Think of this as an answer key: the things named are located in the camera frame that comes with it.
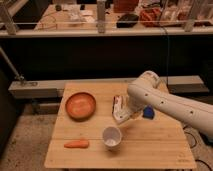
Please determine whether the white plastic bottle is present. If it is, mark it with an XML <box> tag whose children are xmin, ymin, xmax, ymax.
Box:
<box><xmin>112</xmin><ymin>95</ymin><xmax>129</xmax><ymax>125</ymax></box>

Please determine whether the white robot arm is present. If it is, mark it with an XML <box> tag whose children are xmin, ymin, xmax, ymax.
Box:
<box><xmin>127</xmin><ymin>71</ymin><xmax>213</xmax><ymax>138</ymax></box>

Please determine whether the orange ceramic bowl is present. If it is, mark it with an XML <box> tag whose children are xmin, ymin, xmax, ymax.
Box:
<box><xmin>65</xmin><ymin>92</ymin><xmax>96</xmax><ymax>121</ymax></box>

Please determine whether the blue sponge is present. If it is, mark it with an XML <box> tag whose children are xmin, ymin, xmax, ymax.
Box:
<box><xmin>143</xmin><ymin>106</ymin><xmax>155</xmax><ymax>119</ymax></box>

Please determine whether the white paper cup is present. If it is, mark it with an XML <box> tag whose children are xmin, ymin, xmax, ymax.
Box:
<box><xmin>102</xmin><ymin>126</ymin><xmax>122</xmax><ymax>150</ymax></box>

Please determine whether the orange carrot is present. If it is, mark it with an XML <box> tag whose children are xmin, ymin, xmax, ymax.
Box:
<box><xmin>64</xmin><ymin>140</ymin><xmax>89</xmax><ymax>148</ymax></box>

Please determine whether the black bag on bench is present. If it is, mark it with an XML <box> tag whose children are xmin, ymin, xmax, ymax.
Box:
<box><xmin>116</xmin><ymin>13</ymin><xmax>139</xmax><ymax>28</ymax></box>

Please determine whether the orange box on bench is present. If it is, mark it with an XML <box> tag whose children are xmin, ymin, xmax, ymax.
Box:
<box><xmin>140</xmin><ymin>8</ymin><xmax>161</xmax><ymax>27</ymax></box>

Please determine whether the diagonal metal rod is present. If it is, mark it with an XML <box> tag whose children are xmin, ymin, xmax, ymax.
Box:
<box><xmin>0</xmin><ymin>46</ymin><xmax>26</xmax><ymax>85</ymax></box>

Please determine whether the metal frame post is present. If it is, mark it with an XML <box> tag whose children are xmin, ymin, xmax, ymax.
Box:
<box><xmin>97</xmin><ymin>0</ymin><xmax>106</xmax><ymax>33</ymax></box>

